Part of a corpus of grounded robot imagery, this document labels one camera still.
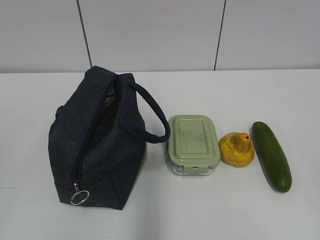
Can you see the green lidded glass container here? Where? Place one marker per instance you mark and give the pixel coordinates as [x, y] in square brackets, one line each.
[193, 147]

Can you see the navy blue lunch bag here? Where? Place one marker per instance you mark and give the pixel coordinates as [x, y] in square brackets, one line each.
[98, 139]

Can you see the yellow pear shaped fruit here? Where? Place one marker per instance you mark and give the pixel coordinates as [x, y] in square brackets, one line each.
[237, 149]

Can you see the green cucumber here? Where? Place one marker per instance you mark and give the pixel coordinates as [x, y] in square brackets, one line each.
[272, 158]

